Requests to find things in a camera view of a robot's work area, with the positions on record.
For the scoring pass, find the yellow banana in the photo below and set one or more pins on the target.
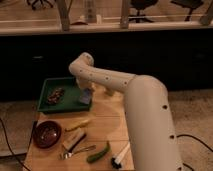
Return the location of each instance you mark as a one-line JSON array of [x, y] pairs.
[[77, 125]]

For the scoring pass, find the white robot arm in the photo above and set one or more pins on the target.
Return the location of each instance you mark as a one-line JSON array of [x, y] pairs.
[[149, 120]]

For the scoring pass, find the grey blue sponge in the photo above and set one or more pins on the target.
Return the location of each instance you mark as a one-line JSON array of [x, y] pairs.
[[85, 96]]

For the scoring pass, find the small wooden block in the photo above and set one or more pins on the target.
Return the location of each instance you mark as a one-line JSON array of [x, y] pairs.
[[109, 92]]

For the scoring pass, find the green cucumber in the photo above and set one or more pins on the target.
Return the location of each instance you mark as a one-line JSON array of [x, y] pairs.
[[96, 156]]

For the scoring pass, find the green plastic tray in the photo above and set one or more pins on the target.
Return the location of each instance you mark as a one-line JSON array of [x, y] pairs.
[[68, 102]]

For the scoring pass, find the brown pine cone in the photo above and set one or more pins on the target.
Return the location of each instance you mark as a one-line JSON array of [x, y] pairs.
[[55, 96]]

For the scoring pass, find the black office chair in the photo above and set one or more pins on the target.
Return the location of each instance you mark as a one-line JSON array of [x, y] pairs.
[[140, 5]]

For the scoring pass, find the dark red bowl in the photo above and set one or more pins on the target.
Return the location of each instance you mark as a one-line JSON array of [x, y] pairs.
[[47, 134]]

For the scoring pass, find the silver metal spoon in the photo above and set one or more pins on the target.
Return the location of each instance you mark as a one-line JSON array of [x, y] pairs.
[[67, 154]]

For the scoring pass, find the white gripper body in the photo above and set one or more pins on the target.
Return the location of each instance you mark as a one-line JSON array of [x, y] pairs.
[[84, 84]]

